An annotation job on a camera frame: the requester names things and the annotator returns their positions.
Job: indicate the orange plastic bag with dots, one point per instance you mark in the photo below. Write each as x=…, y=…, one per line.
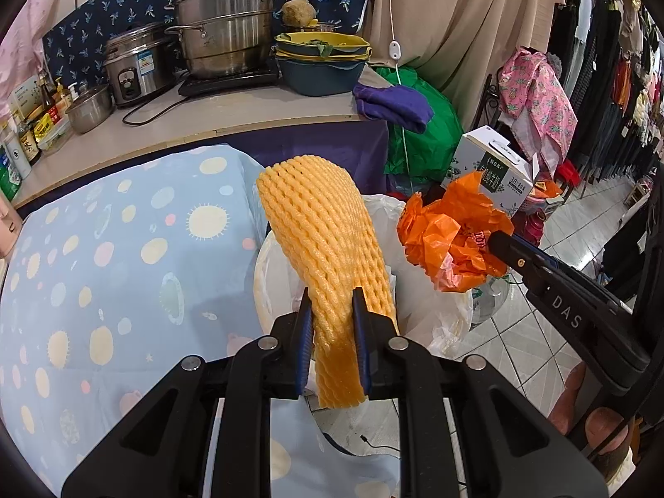
x=446, y=238

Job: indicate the dark glass bottle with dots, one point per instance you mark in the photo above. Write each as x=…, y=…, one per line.
x=47, y=98

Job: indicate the white bin with plastic liner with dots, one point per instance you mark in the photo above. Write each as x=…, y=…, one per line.
x=441, y=316

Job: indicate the pink electric kettle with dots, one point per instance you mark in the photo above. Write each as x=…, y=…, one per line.
x=6, y=223

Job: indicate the white bottle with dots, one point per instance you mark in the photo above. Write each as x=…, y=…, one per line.
x=13, y=153

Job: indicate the yellow bowl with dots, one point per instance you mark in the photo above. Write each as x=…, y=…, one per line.
x=324, y=45

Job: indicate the stainless steel rice cooker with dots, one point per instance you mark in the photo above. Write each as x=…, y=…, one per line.
x=135, y=65

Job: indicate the green plastic bag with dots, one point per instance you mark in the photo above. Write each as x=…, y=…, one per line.
x=433, y=140

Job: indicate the clear plastic food box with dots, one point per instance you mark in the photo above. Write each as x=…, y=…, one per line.
x=54, y=138

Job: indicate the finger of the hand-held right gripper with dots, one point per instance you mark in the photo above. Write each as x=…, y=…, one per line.
x=513, y=254
x=557, y=265

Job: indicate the small steel pot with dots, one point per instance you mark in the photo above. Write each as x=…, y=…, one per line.
x=91, y=109

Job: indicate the beige curtain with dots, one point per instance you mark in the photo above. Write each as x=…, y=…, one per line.
x=456, y=20

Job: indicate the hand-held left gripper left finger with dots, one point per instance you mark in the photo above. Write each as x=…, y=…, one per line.
x=306, y=347

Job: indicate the green canister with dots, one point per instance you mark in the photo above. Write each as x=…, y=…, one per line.
x=8, y=176

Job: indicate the stainless steel steamer pot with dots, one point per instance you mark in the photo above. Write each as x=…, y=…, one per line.
x=228, y=20

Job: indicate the black induction cooktop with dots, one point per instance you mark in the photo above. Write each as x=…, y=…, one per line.
x=228, y=81

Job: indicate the yellow packet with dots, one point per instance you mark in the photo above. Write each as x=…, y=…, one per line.
x=44, y=127

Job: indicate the yellow pump bottle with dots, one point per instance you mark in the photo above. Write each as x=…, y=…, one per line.
x=62, y=96

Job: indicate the clear plastic bottle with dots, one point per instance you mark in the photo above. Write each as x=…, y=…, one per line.
x=487, y=298

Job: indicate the navy patterned cloth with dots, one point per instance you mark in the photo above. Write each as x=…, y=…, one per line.
x=129, y=5

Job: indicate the red bottle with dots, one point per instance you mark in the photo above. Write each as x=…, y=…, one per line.
x=534, y=225

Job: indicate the white cardboard carry box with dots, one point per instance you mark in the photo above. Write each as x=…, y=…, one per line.
x=493, y=171

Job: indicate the pink floral garment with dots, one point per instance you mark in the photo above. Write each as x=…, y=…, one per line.
x=539, y=103

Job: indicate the blue dotted tablecloth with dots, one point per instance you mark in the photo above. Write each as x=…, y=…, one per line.
x=103, y=295

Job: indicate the brown loofah sponge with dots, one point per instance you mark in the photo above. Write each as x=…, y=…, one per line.
x=298, y=10

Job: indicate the white carton with green print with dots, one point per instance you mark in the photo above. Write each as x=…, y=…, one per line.
x=23, y=93

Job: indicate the rack of hanging clothes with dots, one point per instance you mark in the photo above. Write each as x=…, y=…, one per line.
x=612, y=62

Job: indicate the dark purple table skirt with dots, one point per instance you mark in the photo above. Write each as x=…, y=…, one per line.
x=321, y=150

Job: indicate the dark blue basin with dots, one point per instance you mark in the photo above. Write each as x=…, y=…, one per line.
x=321, y=75

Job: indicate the purple folded towel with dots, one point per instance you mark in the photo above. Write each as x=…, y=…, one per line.
x=394, y=103

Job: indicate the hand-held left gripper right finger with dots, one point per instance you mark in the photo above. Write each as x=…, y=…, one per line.
x=360, y=342

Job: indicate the orange foam fruit net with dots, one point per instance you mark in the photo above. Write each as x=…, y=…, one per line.
x=321, y=249

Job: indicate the dark soy sauce bottle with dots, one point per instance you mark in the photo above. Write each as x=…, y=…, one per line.
x=28, y=145

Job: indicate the person's right hand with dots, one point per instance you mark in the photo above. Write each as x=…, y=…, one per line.
x=565, y=399

